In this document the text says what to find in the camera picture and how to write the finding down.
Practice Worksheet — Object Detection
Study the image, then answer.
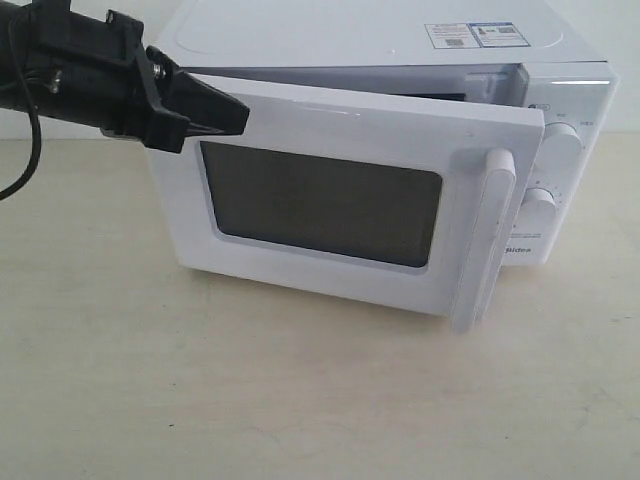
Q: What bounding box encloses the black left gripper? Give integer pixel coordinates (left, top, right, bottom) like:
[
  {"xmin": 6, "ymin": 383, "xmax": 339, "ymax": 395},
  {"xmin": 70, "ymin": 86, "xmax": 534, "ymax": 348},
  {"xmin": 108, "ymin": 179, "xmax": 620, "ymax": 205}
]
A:
[{"xmin": 24, "ymin": 1, "xmax": 250, "ymax": 152}]

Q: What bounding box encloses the white microwave door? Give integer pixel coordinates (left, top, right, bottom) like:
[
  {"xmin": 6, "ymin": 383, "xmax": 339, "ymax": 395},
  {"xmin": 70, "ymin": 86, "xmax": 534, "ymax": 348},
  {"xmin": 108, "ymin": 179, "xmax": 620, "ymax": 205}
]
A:
[{"xmin": 148, "ymin": 76, "xmax": 544, "ymax": 331}]

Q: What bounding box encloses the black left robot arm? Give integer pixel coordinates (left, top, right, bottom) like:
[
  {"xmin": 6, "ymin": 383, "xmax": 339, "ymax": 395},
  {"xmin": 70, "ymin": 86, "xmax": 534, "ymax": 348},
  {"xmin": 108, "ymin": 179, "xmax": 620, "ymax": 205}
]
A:
[{"xmin": 1, "ymin": 1, "xmax": 250, "ymax": 153}]

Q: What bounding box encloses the white Midea microwave oven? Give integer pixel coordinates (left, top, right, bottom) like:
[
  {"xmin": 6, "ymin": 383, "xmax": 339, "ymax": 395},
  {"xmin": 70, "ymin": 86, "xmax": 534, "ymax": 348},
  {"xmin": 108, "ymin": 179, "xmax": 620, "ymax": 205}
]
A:
[{"xmin": 156, "ymin": 0, "xmax": 617, "ymax": 266}]

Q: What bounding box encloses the white warning label sticker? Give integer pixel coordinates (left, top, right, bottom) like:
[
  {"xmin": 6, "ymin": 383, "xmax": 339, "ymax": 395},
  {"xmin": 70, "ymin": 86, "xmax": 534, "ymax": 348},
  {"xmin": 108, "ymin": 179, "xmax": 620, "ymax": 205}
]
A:
[{"xmin": 425, "ymin": 23, "xmax": 480, "ymax": 49}]

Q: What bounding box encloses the blue energy label sticker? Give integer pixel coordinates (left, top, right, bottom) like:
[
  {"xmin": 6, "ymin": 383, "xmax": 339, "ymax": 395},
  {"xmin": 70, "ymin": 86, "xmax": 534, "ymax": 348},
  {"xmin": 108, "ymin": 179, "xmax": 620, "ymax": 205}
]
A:
[{"xmin": 468, "ymin": 22, "xmax": 529, "ymax": 48}]

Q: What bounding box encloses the lower white control knob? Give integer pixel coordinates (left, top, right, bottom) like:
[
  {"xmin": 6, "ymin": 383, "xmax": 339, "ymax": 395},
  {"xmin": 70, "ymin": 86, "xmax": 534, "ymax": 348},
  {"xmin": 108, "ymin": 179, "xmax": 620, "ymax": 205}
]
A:
[{"xmin": 516, "ymin": 188, "xmax": 557, "ymax": 234}]

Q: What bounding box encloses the white control knob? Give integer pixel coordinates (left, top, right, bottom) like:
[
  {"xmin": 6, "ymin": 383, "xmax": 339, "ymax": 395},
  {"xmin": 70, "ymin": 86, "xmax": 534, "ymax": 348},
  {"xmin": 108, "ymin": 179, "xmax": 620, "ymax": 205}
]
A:
[
  {"xmin": 536, "ymin": 122, "xmax": 583, "ymax": 169},
  {"xmin": 516, "ymin": 188, "xmax": 557, "ymax": 234}
]

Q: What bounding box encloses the upper white control knob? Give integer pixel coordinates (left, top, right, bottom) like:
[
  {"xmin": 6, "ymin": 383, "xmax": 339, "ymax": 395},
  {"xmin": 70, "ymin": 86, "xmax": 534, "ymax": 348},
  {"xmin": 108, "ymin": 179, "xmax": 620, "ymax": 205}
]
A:
[{"xmin": 536, "ymin": 122, "xmax": 583, "ymax": 169}]

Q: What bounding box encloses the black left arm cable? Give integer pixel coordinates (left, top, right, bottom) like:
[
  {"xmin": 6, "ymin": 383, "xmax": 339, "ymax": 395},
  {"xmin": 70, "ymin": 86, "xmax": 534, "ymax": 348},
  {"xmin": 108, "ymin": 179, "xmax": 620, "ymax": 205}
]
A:
[{"xmin": 0, "ymin": 0, "xmax": 44, "ymax": 202}]

